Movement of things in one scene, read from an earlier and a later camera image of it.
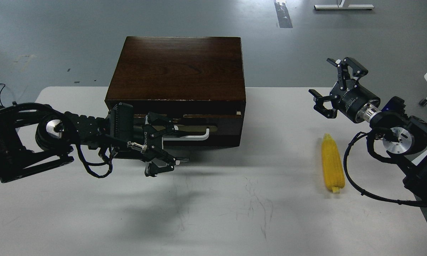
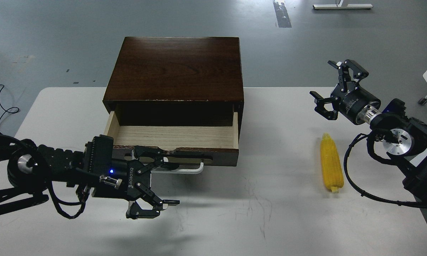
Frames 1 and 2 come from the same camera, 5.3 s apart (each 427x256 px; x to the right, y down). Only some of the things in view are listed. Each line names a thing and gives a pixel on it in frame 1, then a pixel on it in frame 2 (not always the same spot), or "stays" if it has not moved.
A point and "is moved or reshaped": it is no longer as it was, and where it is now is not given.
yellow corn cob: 333,163 stays
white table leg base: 340,6 stays
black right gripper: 349,102 stays
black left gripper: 153,139 → 131,179
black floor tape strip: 283,15 stays
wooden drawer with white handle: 204,130 is moved or reshaped
